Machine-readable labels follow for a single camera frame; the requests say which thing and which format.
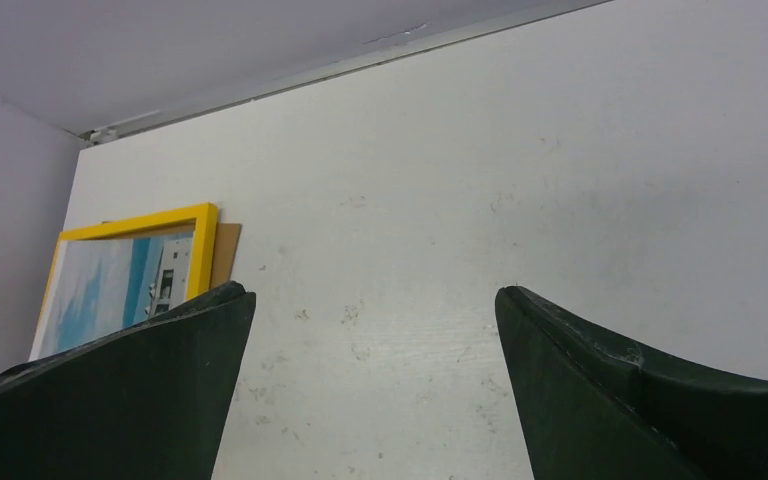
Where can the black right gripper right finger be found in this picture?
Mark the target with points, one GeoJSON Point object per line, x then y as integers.
{"type": "Point", "coordinates": [594, 404]}

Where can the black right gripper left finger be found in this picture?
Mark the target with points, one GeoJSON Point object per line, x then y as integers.
{"type": "Point", "coordinates": [146, 402]}

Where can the brown cardboard backing board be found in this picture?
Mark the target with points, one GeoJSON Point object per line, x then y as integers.
{"type": "Point", "coordinates": [225, 248]}

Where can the yellow wooden picture frame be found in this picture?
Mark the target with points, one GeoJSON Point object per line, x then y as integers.
{"type": "Point", "coordinates": [201, 220]}

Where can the sky and building photo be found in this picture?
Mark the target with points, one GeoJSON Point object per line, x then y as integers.
{"type": "Point", "coordinates": [99, 287]}

